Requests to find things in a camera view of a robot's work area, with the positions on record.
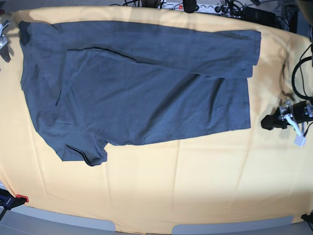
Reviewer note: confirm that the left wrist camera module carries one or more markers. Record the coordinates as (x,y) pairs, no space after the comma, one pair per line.
(300,140)

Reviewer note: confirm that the blue red table clamp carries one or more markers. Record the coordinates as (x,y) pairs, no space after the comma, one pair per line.
(8,201)

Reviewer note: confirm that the white power strip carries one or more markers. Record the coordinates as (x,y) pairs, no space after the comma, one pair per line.
(200,8)

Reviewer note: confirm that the black clamp right corner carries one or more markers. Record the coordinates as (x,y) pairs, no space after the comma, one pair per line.
(307,218)

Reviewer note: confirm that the yellow table cloth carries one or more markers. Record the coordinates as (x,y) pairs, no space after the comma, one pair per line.
(233,176)

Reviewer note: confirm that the black power adapter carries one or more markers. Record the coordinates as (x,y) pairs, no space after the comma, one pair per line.
(258,16)

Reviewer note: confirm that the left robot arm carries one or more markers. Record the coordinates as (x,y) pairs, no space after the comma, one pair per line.
(303,96)

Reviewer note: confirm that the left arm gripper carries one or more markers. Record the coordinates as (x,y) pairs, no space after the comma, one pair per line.
(299,112)

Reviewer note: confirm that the dark grey T-shirt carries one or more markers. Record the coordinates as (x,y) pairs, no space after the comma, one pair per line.
(92,83)

